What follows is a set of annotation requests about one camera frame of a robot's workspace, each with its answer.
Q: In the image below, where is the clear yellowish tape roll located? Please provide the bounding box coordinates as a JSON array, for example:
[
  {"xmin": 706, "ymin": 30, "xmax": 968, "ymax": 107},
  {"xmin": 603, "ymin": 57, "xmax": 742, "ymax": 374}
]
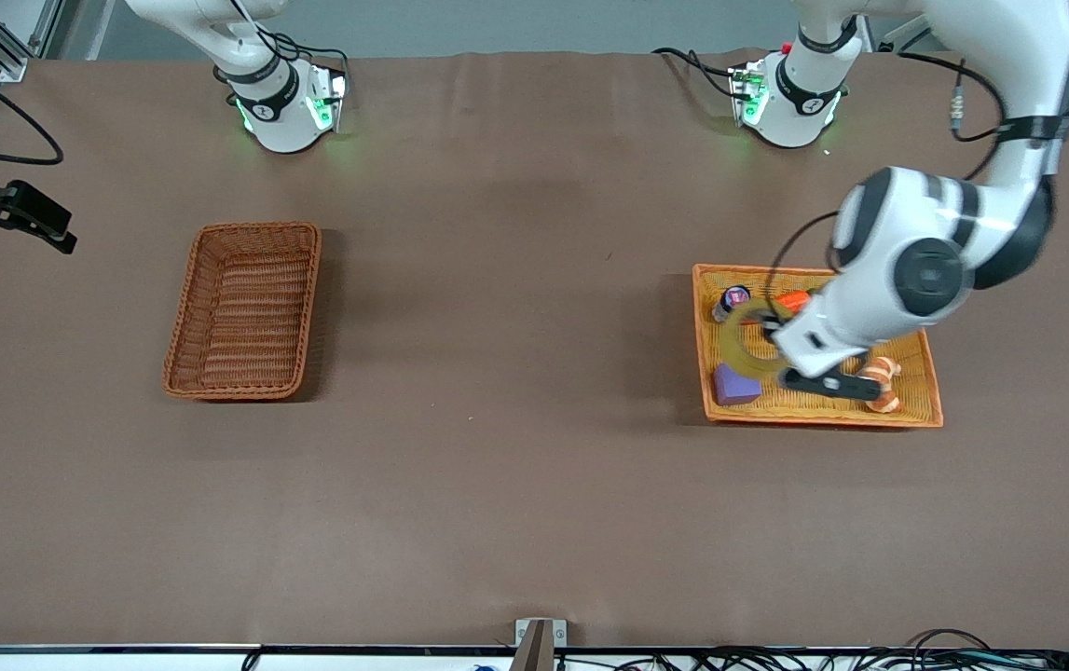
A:
[{"xmin": 719, "ymin": 297, "xmax": 794, "ymax": 381}]

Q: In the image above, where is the orange wicker basket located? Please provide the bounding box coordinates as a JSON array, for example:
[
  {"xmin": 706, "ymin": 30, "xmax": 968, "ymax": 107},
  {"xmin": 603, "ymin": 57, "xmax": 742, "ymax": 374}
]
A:
[{"xmin": 692, "ymin": 264, "xmax": 944, "ymax": 429}]

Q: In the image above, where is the brown wicker basket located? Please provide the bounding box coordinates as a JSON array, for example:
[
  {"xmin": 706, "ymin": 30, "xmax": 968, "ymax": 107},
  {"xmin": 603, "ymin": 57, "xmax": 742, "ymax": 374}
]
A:
[{"xmin": 162, "ymin": 221, "xmax": 322, "ymax": 402}]

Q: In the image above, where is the small dark-capped bottle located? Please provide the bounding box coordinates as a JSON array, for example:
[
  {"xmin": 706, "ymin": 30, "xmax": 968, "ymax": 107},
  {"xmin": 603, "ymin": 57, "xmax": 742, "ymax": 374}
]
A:
[{"xmin": 711, "ymin": 285, "xmax": 752, "ymax": 324}]

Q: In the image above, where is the purple cube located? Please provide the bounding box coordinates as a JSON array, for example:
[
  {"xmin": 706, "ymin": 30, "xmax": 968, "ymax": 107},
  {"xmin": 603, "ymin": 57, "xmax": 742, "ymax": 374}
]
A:
[{"xmin": 714, "ymin": 362, "xmax": 763, "ymax": 407}]

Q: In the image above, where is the toy croissant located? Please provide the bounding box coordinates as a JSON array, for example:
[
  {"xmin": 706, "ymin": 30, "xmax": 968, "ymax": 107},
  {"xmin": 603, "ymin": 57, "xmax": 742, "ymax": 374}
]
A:
[{"xmin": 858, "ymin": 355, "xmax": 903, "ymax": 414}]

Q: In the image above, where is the brown table cover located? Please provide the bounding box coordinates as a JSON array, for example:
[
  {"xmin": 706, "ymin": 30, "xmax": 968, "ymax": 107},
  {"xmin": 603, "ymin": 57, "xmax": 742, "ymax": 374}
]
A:
[{"xmin": 0, "ymin": 48, "xmax": 1069, "ymax": 650}]

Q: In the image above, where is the long black left arm cable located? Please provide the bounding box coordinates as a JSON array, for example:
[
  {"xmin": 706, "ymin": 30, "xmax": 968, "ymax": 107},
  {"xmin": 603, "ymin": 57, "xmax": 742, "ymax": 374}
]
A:
[{"xmin": 765, "ymin": 212, "xmax": 841, "ymax": 324}]

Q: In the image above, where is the aluminium frame profile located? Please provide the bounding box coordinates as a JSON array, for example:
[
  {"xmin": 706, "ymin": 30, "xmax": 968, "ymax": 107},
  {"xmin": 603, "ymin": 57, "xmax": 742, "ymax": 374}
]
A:
[{"xmin": 0, "ymin": 0, "xmax": 64, "ymax": 83}]

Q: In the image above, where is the black left base cable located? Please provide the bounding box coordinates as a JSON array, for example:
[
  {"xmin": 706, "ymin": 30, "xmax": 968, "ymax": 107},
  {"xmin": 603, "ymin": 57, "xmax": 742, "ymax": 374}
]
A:
[{"xmin": 652, "ymin": 47, "xmax": 742, "ymax": 100}]

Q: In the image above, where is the black base cable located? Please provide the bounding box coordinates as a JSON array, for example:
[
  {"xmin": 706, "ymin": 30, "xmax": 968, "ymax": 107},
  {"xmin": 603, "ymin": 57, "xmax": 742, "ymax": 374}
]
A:
[
  {"xmin": 259, "ymin": 31, "xmax": 350, "ymax": 80},
  {"xmin": 652, "ymin": 47, "xmax": 742, "ymax": 100}
]

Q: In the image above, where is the black right base cable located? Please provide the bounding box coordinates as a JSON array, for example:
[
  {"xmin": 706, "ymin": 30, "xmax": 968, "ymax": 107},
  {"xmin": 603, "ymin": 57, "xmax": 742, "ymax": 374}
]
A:
[{"xmin": 259, "ymin": 31, "xmax": 350, "ymax": 80}]

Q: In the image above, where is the short black left arm cable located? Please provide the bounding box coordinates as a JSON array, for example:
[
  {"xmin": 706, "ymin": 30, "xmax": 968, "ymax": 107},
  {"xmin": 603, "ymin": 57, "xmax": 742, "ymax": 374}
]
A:
[{"xmin": 898, "ymin": 50, "xmax": 1007, "ymax": 180}]

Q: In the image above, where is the black cable bundle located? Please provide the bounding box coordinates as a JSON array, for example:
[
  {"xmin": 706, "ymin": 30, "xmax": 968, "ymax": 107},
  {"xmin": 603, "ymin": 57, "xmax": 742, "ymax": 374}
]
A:
[{"xmin": 553, "ymin": 629, "xmax": 1069, "ymax": 671}]

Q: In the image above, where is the metal bracket with brown strip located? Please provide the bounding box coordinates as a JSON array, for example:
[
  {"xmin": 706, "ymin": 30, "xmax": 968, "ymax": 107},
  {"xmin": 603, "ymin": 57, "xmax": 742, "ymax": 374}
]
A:
[{"xmin": 508, "ymin": 618, "xmax": 569, "ymax": 671}]

